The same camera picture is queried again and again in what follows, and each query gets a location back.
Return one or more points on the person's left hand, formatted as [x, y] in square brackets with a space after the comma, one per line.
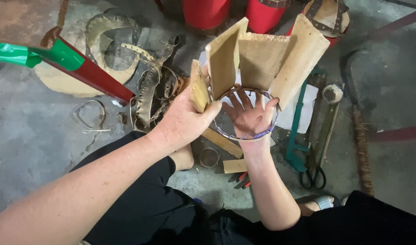
[180, 117]

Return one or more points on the person's right hand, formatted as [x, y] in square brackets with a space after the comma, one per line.
[250, 119]

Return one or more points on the short narrow wooden slat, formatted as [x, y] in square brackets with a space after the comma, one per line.
[198, 88]

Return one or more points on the person's left foot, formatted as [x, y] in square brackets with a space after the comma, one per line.
[183, 158]

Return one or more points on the person's foot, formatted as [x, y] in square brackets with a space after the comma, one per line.
[308, 208]
[183, 158]

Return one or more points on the pile of perforated hide strips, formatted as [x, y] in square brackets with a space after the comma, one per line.
[148, 88]

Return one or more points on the small wooden block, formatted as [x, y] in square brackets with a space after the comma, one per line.
[235, 166]

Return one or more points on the white paper sheet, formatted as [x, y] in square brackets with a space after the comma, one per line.
[303, 112]

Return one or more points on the wide rough-topped wooden slat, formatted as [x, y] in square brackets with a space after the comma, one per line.
[260, 61]

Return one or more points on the tall wooden slat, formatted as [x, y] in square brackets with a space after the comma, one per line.
[225, 58]

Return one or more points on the long pale wooden slat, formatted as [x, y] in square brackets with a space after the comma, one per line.
[298, 58]

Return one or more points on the round-headed mallet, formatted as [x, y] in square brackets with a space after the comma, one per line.
[332, 93]

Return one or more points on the person's black trousers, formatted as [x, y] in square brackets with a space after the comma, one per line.
[150, 211]

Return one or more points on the red metal bar, green tape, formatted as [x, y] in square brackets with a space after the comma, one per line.
[92, 73]

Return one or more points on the red drum body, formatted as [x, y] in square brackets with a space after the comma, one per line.
[264, 15]
[206, 12]

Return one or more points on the person's right foot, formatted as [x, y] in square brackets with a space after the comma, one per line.
[308, 208]

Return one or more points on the round cut rawhide sheet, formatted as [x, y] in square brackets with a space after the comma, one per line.
[65, 83]

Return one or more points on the red drum with hide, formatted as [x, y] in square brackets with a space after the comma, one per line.
[327, 17]

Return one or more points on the dark red metal bar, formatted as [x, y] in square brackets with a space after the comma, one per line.
[398, 133]
[398, 22]

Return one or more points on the rusty metal plate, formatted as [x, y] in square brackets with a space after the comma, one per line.
[20, 20]

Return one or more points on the green hacksaw frame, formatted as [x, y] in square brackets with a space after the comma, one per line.
[293, 146]

